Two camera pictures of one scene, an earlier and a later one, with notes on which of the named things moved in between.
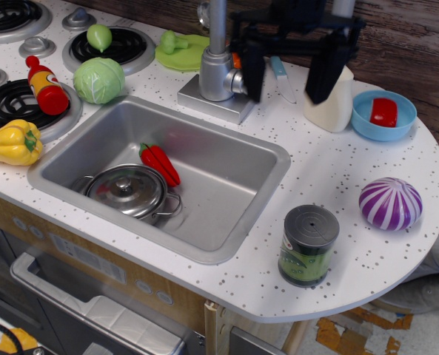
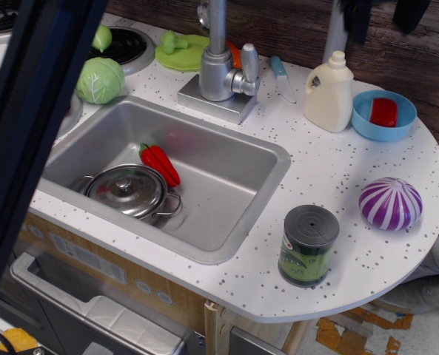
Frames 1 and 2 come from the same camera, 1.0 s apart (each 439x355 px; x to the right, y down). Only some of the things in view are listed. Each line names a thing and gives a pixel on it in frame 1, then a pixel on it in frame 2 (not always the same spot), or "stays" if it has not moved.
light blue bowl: [382, 115] stays
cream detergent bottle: [333, 113] stays
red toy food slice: [383, 112] stays
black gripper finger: [253, 61] → [356, 15]
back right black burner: [132, 49] stays
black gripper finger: [331, 55] → [408, 14]
